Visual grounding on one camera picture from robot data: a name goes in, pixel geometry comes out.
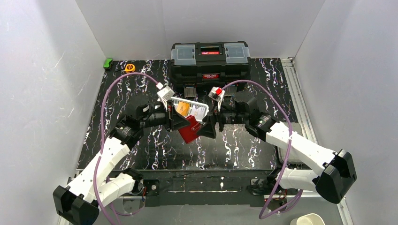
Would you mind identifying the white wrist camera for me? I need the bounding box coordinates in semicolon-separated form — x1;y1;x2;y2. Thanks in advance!
156;82;175;109
208;87;225;111

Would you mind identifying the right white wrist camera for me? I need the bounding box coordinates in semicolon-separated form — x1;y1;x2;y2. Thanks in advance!
208;87;225;111

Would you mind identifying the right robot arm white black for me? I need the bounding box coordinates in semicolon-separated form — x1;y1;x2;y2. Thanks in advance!
197;87;357;204

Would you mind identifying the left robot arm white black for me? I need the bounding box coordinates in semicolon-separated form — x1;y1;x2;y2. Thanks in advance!
53;97;190;225

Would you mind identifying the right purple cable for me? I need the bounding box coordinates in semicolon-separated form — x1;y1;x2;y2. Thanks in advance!
221;80;304;220

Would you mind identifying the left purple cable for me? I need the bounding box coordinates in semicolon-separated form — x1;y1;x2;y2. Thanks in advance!
93;72;161;225

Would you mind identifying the white cup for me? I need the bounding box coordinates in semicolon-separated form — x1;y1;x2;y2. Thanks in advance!
290;213;325;225

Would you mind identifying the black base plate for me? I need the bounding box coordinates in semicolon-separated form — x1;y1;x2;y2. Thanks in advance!
108;169;281;208

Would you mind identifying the black plastic toolbox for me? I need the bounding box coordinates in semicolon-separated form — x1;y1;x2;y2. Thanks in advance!
169;41;252;98

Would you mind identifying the aluminium rail frame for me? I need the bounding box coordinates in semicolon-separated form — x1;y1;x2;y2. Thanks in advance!
59;58;353;225

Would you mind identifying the white VIP card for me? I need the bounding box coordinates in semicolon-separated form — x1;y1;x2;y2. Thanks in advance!
189;105;208;122

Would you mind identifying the orange tape measure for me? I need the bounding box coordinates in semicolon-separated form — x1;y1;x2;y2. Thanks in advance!
124;64;136;73

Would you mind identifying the purple cable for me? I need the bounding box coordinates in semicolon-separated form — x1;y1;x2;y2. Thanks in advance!
93;72;161;225
221;80;304;220

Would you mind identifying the red leather card holder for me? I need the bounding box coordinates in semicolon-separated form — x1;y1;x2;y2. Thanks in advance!
178;115;201;144

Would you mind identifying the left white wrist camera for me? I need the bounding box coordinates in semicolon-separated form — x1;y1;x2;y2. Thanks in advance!
156;82;175;109

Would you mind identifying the green small object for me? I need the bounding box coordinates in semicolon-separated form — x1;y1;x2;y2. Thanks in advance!
103;58;113;70

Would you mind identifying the white plastic basket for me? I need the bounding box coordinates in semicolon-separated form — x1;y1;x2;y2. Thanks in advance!
171;97;209;122

